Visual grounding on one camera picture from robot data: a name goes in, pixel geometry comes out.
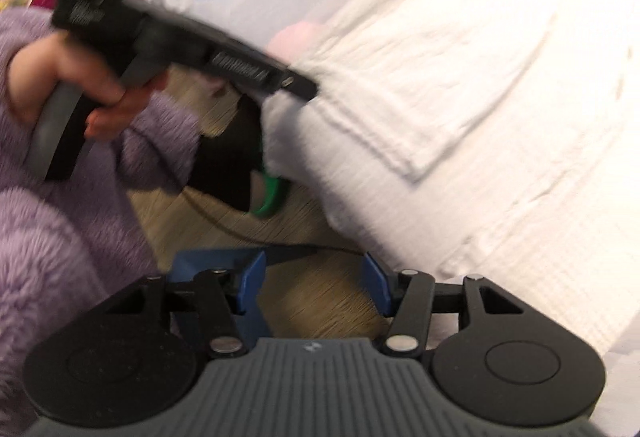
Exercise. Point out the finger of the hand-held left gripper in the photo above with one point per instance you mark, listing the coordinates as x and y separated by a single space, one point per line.
250 67

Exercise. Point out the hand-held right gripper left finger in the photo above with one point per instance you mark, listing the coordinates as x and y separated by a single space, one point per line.
252 284

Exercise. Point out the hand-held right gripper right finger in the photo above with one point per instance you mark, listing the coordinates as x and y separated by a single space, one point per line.
376 284

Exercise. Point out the white crinkled garment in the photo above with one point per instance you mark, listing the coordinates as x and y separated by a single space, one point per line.
475 92

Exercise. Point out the person's left forearm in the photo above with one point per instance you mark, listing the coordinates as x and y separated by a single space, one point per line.
15 37

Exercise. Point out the person's left hand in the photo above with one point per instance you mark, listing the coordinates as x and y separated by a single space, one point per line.
80 67

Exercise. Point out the blue object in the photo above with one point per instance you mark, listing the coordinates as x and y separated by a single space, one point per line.
200 262

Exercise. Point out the green slipper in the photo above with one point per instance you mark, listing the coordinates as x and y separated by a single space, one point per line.
272 197

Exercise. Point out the purple fuzzy robe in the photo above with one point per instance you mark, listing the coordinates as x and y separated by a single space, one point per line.
65 242

